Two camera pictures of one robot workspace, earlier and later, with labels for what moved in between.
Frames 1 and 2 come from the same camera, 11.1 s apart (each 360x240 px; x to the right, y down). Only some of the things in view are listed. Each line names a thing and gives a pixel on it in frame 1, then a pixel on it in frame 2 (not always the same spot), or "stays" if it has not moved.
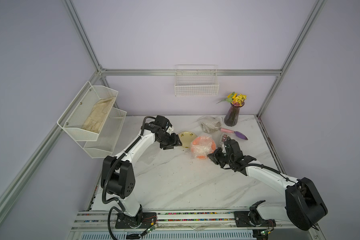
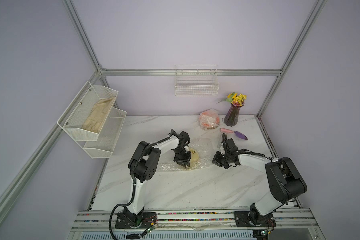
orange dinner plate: [202, 146] → [209, 119]
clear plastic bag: [202, 145] → [209, 119]
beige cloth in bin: [95, 120] stays
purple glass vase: [231, 119] stays
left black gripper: [174, 142] → [185, 161]
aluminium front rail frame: [198, 220] stays
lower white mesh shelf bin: [108, 135] stays
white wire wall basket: [196, 80] stays
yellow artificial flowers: [235, 99] stays
